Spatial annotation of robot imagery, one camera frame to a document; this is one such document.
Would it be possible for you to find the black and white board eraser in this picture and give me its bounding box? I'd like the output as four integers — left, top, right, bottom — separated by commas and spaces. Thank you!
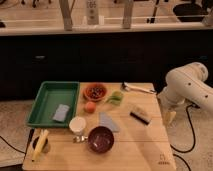
130, 107, 151, 125

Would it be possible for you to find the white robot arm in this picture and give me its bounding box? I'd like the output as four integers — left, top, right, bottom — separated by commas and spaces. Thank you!
157, 62, 213, 126

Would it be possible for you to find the dark purple bowl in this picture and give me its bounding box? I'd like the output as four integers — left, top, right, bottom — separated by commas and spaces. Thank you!
87, 126, 114, 154

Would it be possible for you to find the orange bowl with berries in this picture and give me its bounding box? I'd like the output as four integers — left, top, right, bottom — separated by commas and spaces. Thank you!
83, 83, 107, 102

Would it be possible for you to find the blue grey cloth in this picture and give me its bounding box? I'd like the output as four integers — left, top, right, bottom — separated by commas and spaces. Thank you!
99, 112, 120, 132

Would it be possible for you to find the orange fruit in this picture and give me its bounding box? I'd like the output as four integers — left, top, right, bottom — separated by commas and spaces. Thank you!
84, 101, 96, 113

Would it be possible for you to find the white cup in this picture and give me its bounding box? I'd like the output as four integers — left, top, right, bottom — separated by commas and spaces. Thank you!
69, 116, 86, 135

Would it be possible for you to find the small metal measuring scoop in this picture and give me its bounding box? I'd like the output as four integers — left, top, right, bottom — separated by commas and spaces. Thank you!
73, 136, 88, 143

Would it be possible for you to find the black office chair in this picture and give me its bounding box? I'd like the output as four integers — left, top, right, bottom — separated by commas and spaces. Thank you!
173, 0, 209, 22

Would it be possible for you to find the blue sponge in tray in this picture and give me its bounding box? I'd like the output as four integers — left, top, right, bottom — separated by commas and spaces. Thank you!
53, 104, 70, 122

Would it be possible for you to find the green plastic tray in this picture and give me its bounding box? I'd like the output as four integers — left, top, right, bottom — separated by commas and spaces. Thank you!
27, 81, 80, 128

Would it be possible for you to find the dark round coaster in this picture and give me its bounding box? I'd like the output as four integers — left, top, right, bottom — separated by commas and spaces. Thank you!
32, 135, 52, 154

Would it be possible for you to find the black power cable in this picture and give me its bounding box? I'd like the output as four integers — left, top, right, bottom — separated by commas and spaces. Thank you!
170, 104, 198, 171

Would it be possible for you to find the black cable at left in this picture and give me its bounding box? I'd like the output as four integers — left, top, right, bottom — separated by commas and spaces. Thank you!
0, 128, 36, 158

